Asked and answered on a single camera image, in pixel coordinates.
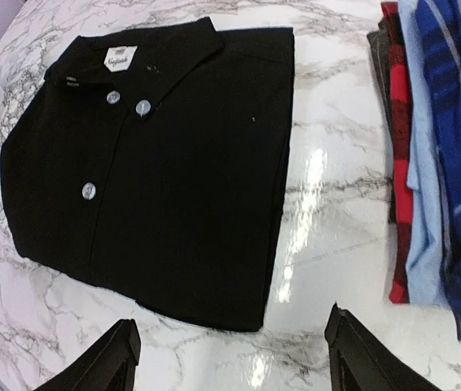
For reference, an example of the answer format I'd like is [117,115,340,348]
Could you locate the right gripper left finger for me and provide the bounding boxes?
[37,319,140,391]

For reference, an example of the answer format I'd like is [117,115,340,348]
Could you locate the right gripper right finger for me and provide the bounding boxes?
[324,305,439,391]

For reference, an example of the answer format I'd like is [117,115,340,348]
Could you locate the light blue shirt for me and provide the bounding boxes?
[398,1,449,308]

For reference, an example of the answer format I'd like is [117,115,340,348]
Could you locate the black long sleeve shirt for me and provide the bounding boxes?
[0,17,295,332]

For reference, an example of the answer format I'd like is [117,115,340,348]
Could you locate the red plaid shirt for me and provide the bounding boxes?
[367,1,413,304]

